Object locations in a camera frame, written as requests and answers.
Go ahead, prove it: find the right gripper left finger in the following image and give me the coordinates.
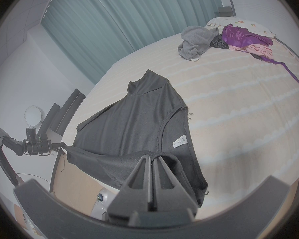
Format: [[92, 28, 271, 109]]
[[108, 155, 151, 216]]

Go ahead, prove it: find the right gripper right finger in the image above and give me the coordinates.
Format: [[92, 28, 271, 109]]
[[153, 156, 199, 219]]

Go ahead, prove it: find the black T-shirt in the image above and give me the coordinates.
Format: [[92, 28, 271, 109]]
[[62, 69, 209, 209]]

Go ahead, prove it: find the bed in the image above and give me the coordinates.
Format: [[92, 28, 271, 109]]
[[50, 0, 299, 220]]

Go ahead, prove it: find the black chest of drawers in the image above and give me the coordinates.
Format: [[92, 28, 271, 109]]
[[39, 89, 87, 136]]

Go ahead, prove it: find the grey garment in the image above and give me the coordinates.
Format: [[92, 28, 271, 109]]
[[177, 26, 224, 61]]

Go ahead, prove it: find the shiny black garment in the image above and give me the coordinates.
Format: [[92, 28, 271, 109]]
[[210, 38, 230, 50]]

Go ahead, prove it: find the pink garment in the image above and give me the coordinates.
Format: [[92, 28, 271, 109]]
[[229, 44, 273, 59]]

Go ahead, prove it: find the purple satin garment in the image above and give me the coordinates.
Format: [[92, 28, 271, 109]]
[[222, 24, 299, 87]]

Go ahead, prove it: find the white printed pillow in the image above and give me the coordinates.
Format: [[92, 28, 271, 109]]
[[206, 16, 277, 38]]

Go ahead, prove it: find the grey bedside table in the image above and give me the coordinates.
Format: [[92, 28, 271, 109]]
[[218, 6, 234, 18]]

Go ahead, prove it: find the black cable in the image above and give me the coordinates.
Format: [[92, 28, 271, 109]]
[[15, 173, 53, 184]]

